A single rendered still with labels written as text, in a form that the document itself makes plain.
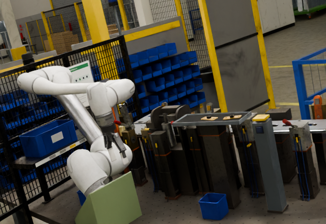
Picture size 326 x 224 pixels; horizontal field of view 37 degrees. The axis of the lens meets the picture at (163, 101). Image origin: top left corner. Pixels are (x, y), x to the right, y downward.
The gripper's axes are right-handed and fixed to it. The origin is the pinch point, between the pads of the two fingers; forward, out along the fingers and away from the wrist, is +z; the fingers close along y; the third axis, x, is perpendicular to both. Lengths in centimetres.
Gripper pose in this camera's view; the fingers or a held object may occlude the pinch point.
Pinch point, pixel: (119, 160)
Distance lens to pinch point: 250.3
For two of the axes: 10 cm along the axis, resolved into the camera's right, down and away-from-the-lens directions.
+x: 8.0, -3.5, 4.9
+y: 5.3, 0.2, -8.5
